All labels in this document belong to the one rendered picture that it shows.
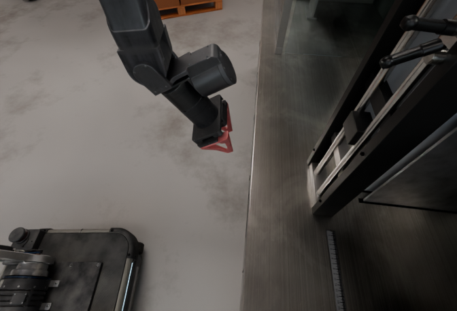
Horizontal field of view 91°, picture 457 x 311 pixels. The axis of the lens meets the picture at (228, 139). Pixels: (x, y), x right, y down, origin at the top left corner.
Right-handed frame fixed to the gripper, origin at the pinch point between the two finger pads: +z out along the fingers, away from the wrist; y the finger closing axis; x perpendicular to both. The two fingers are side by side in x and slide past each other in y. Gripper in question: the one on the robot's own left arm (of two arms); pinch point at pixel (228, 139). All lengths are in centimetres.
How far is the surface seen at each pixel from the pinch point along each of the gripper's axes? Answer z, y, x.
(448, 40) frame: -15.5, -10.2, -33.6
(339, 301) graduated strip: 23.9, -30.7, -12.3
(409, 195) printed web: 28.3, -10.7, -32.9
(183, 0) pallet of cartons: 47, 288, 90
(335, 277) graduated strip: 24.1, -26.6, -12.7
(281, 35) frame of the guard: 16, 57, -16
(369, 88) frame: -3.4, -2.4, -28.8
